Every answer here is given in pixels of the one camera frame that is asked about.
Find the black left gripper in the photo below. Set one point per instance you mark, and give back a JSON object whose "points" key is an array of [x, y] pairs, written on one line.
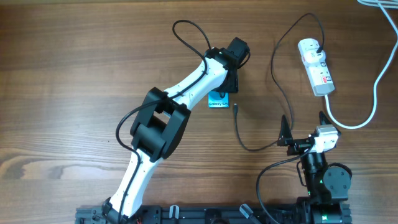
{"points": [[232, 85]]}

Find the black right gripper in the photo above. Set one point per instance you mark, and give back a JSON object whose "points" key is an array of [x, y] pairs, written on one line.
{"points": [[286, 139]]}

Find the light blue Galaxy smartphone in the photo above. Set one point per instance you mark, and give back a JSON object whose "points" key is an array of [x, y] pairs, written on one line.
{"points": [[218, 100]]}

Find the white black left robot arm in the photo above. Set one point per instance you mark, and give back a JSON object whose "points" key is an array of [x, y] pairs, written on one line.
{"points": [[161, 121]]}

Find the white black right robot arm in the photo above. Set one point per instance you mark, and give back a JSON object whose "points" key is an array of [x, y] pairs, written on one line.
{"points": [[327, 184]]}

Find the white charger plug adapter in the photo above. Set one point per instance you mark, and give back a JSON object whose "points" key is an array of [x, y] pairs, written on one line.
{"points": [[312, 57]]}

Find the white power strip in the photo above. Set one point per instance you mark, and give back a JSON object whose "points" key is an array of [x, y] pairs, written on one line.
{"points": [[318, 73]]}

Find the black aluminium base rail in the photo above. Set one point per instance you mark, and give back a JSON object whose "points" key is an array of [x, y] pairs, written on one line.
{"points": [[285, 213]]}

